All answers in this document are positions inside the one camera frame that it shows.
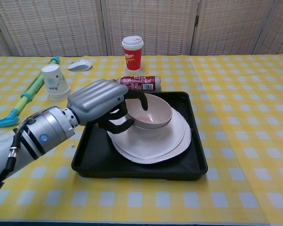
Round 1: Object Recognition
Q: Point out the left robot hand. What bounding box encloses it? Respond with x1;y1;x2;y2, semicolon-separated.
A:
67;79;149;134

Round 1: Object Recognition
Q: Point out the white paper plate with notch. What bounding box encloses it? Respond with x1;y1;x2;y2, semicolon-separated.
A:
106;109;186;159

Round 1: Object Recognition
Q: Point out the plain beige bowl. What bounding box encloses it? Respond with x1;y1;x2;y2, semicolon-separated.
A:
131;121;168;138

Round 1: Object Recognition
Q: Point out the beige bowl with pink stain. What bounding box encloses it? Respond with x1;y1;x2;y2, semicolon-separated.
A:
125;93;173;130

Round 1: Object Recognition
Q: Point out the black square tray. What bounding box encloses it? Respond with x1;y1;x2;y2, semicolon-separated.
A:
71;91;208;181

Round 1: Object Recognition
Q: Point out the white computer mouse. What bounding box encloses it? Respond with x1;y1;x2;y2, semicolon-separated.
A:
67;59;93;72

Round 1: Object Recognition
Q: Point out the white paper cup stack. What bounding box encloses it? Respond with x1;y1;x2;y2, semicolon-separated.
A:
41;63;73;101

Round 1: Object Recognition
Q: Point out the brown drink bottle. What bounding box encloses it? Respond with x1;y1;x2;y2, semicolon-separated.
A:
112;75;162;92

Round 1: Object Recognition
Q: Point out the red cup with white lid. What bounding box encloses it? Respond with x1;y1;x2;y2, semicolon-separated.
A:
121;35;145;71

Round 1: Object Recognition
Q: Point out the green blue toy water pump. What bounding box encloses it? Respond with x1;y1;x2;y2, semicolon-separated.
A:
0;56;60;128

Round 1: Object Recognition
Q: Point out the woven folding screen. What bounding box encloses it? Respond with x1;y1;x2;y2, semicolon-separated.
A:
0;0;283;62

